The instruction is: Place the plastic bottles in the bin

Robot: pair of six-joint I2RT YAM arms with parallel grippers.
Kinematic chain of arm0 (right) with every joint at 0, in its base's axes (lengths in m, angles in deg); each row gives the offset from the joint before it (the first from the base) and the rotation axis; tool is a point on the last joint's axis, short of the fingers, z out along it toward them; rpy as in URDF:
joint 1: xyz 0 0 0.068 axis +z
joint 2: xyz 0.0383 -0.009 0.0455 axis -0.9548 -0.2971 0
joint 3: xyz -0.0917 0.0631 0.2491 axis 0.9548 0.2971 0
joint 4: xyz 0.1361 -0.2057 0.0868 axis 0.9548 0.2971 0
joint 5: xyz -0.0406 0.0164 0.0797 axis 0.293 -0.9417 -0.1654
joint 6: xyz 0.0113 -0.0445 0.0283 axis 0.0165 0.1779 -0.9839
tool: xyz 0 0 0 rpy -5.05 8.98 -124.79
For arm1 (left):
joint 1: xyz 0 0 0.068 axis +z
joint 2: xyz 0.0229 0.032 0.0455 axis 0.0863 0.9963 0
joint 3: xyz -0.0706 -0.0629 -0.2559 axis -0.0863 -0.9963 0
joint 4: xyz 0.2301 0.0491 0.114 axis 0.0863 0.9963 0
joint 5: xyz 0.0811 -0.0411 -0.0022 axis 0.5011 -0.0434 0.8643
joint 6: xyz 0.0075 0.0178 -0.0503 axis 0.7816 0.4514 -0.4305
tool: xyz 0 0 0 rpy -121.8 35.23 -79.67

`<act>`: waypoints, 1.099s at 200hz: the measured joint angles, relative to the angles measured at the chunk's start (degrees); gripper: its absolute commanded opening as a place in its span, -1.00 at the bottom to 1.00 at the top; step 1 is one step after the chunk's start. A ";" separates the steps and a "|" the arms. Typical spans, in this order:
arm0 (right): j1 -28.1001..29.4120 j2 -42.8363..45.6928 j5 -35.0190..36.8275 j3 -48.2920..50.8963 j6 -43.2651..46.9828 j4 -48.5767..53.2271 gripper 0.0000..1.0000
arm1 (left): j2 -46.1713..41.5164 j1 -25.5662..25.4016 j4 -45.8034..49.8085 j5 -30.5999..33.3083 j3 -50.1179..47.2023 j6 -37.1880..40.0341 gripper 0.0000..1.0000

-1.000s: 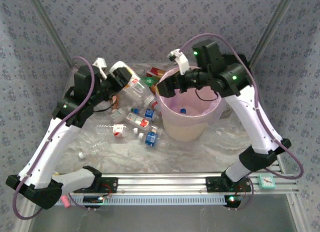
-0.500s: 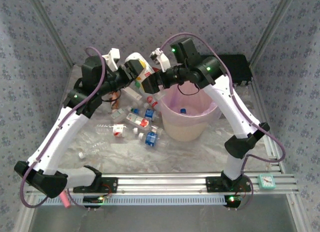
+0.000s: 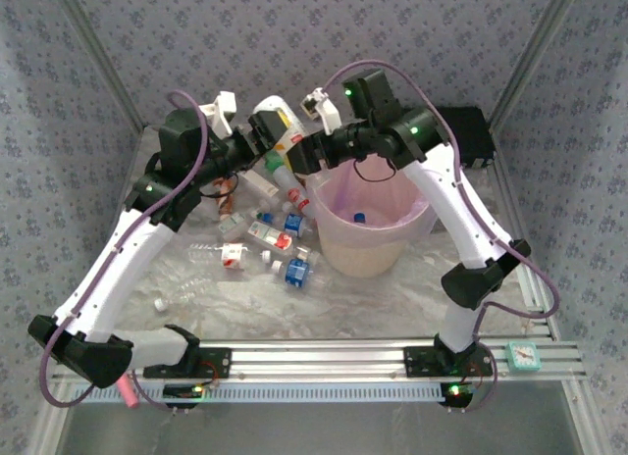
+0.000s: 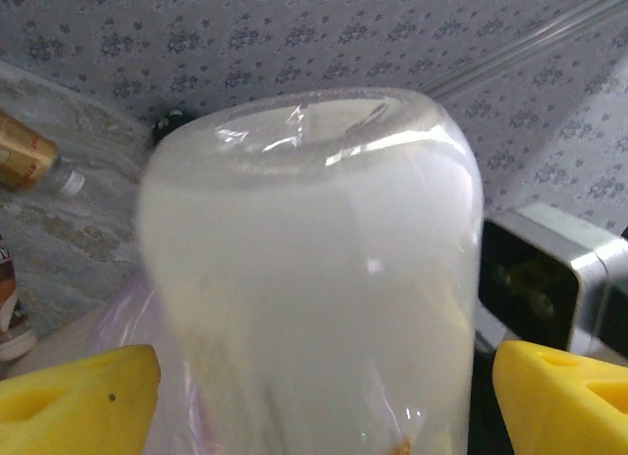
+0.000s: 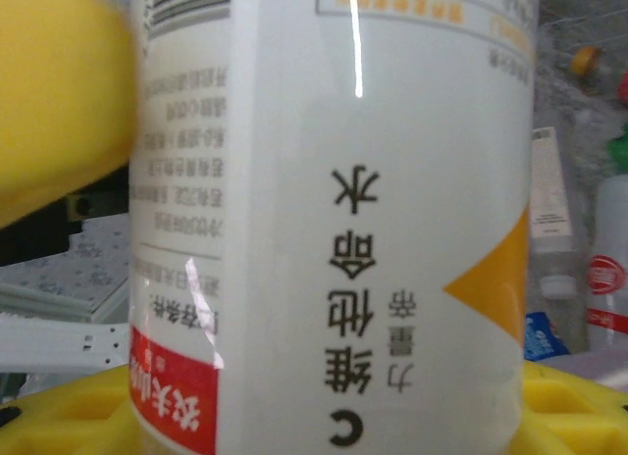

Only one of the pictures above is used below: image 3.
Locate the large white bottle yellow label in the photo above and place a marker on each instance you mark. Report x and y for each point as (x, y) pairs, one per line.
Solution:
(293, 124)

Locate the green plastic bottle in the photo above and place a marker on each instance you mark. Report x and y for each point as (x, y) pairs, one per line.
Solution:
(273, 162)

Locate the frosted rectangular bottle text label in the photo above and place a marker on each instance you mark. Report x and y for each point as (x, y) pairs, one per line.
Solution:
(257, 183)

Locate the blue label clear bottle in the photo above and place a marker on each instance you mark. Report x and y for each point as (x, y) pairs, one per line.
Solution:
(293, 224)

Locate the small clear bottle blue cap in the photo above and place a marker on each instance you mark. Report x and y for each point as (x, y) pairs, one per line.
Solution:
(267, 217)

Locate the brown label plastic bottle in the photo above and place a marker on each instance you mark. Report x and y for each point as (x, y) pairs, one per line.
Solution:
(226, 200)

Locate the red green label bottle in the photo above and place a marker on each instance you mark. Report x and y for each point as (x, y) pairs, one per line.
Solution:
(270, 237)

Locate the small clear bottle white cap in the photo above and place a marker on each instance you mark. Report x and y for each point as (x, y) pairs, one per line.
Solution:
(266, 255)

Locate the blue label bottle white cap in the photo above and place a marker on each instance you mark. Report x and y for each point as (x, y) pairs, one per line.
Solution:
(295, 272)

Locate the beige plastic bin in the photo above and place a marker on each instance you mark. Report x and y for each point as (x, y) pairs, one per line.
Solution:
(360, 259)

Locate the clear bottle red white label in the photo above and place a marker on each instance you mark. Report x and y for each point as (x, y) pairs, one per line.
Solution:
(230, 256)

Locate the clear unlabelled bottle white cap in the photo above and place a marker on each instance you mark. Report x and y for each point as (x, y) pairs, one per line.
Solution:
(186, 288)

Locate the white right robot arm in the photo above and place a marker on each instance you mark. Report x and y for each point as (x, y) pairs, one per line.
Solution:
(461, 215)

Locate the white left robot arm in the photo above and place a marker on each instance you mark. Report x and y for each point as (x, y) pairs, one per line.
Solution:
(122, 259)

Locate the black box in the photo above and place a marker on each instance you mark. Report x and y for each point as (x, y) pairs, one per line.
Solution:
(471, 131)

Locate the teal square clock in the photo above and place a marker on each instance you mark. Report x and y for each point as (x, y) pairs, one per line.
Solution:
(524, 355)

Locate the small controller board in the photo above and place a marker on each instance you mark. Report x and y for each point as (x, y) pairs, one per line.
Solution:
(181, 391)
(456, 391)

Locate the aluminium corner post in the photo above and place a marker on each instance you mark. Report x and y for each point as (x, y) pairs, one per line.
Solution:
(532, 58)
(100, 58)

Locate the aluminium mounting rail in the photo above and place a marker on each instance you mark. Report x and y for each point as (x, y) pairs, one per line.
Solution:
(319, 362)

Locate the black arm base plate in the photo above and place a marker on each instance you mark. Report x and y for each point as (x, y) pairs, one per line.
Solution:
(417, 362)
(216, 362)

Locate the aluminium frame leg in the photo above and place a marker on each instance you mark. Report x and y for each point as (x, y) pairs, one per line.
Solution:
(49, 420)
(586, 420)

